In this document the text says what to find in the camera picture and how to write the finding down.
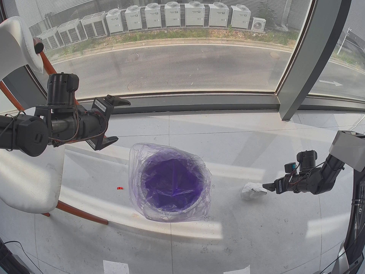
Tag window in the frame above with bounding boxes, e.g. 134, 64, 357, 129
0, 0, 365, 119

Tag white trash bin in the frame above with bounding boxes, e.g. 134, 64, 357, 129
136, 152, 211, 216

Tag white paper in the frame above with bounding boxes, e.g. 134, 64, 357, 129
241, 182, 268, 201

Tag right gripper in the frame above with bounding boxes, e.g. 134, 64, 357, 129
275, 174, 305, 194

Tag white chair with orange legs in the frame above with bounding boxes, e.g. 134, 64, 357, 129
0, 17, 109, 225

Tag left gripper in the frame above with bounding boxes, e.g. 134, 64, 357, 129
56, 95, 131, 151

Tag purple plastic bag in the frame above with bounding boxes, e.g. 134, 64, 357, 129
128, 142, 214, 223

